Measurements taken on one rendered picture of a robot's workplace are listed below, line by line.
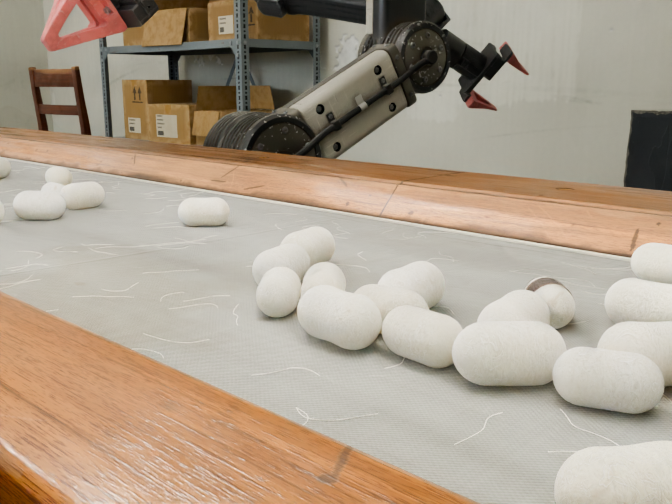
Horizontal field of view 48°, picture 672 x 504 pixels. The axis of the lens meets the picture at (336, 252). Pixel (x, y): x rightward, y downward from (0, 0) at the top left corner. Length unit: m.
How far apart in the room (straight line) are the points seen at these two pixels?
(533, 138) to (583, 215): 2.20
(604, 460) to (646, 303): 0.15
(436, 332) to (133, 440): 0.12
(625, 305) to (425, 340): 0.09
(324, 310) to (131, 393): 0.11
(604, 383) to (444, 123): 2.66
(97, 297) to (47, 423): 0.19
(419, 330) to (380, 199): 0.30
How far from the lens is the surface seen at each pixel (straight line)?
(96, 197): 0.61
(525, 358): 0.24
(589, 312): 0.34
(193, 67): 4.06
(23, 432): 0.18
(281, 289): 0.31
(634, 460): 0.18
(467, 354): 0.24
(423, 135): 2.94
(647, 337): 0.26
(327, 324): 0.27
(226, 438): 0.16
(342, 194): 0.58
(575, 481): 0.17
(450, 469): 0.20
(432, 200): 0.53
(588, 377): 0.24
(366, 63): 1.10
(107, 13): 0.81
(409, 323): 0.26
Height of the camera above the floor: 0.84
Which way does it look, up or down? 13 degrees down
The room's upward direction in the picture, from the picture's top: straight up
